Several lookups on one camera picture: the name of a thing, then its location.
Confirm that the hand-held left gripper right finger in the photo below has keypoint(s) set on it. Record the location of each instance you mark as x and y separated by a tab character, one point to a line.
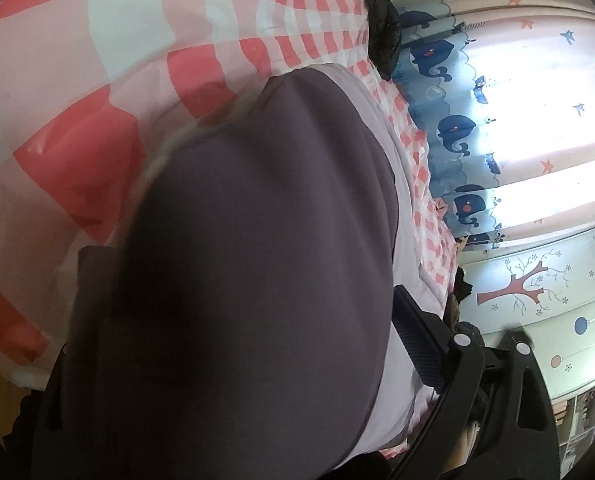
417	335

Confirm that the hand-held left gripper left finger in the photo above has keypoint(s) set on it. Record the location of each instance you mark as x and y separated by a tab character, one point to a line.
59	410

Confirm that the lilac and dark purple jacket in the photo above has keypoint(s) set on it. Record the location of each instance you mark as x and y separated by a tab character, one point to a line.
257	270

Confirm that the pink cloth piece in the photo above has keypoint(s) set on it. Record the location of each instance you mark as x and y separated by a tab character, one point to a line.
441	206

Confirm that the shelf unit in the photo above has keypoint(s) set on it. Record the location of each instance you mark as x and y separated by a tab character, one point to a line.
585	425

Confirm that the whale print curtain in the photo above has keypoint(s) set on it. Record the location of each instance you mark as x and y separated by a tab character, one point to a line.
517	110

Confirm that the pink white checked bed sheet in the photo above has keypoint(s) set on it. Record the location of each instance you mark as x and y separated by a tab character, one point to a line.
62	100

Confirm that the black padded jacket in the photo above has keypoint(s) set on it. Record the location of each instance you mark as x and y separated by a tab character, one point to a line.
382	25

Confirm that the pink tree wall sticker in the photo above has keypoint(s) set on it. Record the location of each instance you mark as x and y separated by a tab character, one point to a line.
515	287

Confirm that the balloon wall stickers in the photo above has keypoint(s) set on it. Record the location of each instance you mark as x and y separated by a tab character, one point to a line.
582	327

